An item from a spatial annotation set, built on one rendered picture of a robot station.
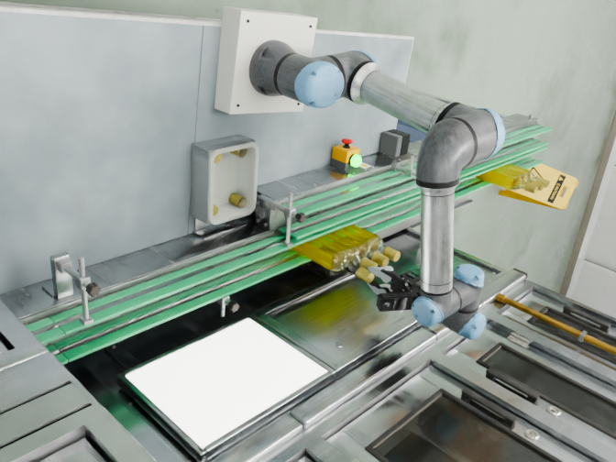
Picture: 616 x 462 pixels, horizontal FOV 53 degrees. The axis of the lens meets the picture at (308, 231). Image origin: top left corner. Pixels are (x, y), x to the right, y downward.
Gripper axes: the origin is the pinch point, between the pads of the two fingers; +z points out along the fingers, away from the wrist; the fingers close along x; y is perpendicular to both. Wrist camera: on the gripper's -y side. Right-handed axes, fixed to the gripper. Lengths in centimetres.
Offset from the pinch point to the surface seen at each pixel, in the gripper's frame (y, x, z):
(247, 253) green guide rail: -23.5, 3.9, 26.7
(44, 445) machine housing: -105, 23, -24
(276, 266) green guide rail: -13.2, -3.2, 25.1
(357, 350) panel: -16.3, -12.0, -11.3
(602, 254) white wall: 585, -224, 86
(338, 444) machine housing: -42, -17, -28
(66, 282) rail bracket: -75, 10, 33
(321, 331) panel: -16.8, -12.6, 1.8
